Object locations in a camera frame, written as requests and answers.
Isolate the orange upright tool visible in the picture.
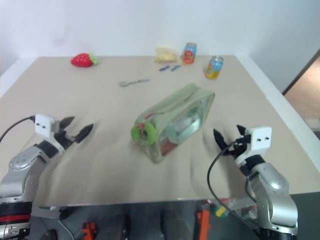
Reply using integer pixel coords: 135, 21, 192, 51
196, 203, 211, 240

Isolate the green fuzzy ring charm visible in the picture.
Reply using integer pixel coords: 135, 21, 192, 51
130, 122, 158, 146

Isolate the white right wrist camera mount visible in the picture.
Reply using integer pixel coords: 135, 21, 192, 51
235, 126, 273, 166

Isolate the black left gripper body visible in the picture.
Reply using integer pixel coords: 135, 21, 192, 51
53, 120, 76, 151

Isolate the yellow snack bag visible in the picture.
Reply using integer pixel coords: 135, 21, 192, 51
154, 46, 179, 64

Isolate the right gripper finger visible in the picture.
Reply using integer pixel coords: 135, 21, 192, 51
236, 124, 248, 138
212, 128, 228, 151

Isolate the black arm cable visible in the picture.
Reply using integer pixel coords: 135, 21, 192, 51
206, 139, 261, 231
0, 115, 36, 144

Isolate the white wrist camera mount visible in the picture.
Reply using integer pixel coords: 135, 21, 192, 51
34, 114, 65, 151
235, 126, 273, 166

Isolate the blue red drink can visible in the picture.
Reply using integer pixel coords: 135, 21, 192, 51
181, 42, 198, 65

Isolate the beige table cloth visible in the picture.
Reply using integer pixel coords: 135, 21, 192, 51
0, 55, 317, 209

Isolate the orange black clamp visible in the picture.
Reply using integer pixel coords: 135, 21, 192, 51
81, 220, 98, 240

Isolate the clear bag of parts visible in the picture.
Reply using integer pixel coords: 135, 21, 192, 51
219, 196, 259, 221

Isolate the green yellow packet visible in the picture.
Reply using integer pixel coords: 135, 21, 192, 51
212, 204, 230, 218

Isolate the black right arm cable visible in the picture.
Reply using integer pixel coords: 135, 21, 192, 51
206, 139, 261, 231

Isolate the red strawberry plush toy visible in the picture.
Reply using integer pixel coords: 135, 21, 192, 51
70, 52, 99, 68

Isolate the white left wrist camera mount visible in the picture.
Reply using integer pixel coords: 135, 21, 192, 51
34, 114, 65, 151

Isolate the green transparent zipper pouch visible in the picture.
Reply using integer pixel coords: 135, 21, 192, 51
130, 82, 216, 165

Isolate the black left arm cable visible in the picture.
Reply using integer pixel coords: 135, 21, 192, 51
0, 115, 36, 144

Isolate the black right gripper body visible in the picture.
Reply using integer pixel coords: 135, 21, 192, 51
225, 134, 251, 159

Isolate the blue yellow drink can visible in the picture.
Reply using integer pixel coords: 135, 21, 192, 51
205, 55, 224, 80

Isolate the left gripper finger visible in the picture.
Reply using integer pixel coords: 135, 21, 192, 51
60, 115, 76, 129
74, 123, 95, 144

